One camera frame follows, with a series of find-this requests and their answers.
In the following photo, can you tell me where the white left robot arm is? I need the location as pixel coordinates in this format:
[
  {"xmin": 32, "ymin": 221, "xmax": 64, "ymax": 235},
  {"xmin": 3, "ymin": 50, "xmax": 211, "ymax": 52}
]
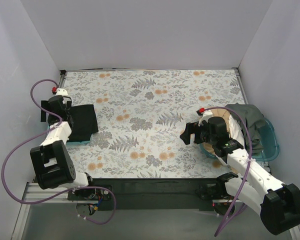
[{"xmin": 30, "ymin": 95, "xmax": 99, "ymax": 200}]

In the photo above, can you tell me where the beige t shirt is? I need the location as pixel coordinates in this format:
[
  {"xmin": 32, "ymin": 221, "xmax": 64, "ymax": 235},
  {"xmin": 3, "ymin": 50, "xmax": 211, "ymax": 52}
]
[{"xmin": 199, "ymin": 108, "xmax": 245, "ymax": 158}]

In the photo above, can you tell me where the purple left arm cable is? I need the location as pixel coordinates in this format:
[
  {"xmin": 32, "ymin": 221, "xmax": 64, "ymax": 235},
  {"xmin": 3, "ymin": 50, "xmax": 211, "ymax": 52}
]
[{"xmin": 1, "ymin": 78, "xmax": 117, "ymax": 225}]

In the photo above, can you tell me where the aluminium frame rail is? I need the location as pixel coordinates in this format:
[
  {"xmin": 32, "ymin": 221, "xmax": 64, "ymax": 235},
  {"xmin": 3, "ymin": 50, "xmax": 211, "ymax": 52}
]
[{"xmin": 11, "ymin": 181, "xmax": 300, "ymax": 240}]

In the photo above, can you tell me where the grey green t shirt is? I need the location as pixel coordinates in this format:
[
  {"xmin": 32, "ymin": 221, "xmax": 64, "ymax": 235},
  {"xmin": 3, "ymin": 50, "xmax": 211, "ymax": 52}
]
[{"xmin": 225, "ymin": 103, "xmax": 266, "ymax": 155}]

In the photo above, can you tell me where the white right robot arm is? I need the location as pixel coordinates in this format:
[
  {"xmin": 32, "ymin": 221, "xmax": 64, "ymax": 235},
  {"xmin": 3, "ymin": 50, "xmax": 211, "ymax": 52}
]
[{"xmin": 180, "ymin": 116, "xmax": 300, "ymax": 235}]

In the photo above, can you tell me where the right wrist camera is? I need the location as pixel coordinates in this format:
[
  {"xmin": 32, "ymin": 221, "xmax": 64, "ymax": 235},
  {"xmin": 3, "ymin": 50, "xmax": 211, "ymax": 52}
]
[{"xmin": 221, "ymin": 139, "xmax": 244, "ymax": 155}]

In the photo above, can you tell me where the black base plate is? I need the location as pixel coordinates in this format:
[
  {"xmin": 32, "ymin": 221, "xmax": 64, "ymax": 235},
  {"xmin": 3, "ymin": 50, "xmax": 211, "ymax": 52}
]
[{"xmin": 67, "ymin": 177, "xmax": 246, "ymax": 211}]

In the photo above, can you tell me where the floral patterned table mat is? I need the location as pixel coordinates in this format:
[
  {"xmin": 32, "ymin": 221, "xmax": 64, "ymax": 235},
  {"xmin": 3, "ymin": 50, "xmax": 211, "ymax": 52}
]
[{"xmin": 63, "ymin": 69, "xmax": 245, "ymax": 178}]

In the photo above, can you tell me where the black t shirt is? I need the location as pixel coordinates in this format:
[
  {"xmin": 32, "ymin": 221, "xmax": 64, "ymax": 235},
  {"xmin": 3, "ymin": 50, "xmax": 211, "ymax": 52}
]
[{"xmin": 68, "ymin": 104, "xmax": 99, "ymax": 143}]

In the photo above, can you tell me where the folded teal t shirt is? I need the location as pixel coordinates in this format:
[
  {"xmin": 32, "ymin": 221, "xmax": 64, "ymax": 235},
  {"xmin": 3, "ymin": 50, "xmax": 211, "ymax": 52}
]
[{"xmin": 41, "ymin": 121, "xmax": 92, "ymax": 146}]

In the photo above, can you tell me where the blue transparent plastic basket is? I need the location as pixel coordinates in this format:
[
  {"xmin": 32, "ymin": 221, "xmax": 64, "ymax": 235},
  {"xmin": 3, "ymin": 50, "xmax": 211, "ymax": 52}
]
[{"xmin": 196, "ymin": 117, "xmax": 280, "ymax": 163}]

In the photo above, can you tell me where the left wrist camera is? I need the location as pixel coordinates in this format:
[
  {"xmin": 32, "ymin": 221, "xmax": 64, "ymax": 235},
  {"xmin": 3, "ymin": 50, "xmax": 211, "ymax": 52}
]
[{"xmin": 40, "ymin": 100, "xmax": 51, "ymax": 123}]

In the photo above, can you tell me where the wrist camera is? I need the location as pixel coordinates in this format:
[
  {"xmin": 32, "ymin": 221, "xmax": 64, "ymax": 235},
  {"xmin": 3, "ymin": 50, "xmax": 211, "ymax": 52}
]
[
  {"xmin": 221, "ymin": 139, "xmax": 244, "ymax": 155},
  {"xmin": 40, "ymin": 100, "xmax": 51, "ymax": 123}
]

